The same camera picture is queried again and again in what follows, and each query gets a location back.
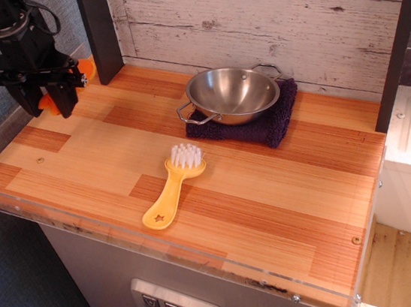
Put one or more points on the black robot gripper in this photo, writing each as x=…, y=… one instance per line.
x=29, y=59

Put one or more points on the orange plush fish toy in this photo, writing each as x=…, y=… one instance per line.
x=88, y=69

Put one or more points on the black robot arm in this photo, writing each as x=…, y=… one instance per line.
x=26, y=12

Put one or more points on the yellow toy scrub brush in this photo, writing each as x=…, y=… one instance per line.
x=186, y=161

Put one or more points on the dark purple folded cloth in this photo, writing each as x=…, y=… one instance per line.
x=270, y=128

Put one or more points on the dark left shelf post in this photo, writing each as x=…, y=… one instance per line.
x=102, y=38

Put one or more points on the dark shelf post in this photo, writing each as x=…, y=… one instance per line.
x=102, y=38
x=395, y=66

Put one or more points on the small steel two-handled pot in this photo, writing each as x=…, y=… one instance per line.
x=229, y=96

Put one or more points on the dark right shelf post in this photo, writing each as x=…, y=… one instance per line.
x=395, y=66

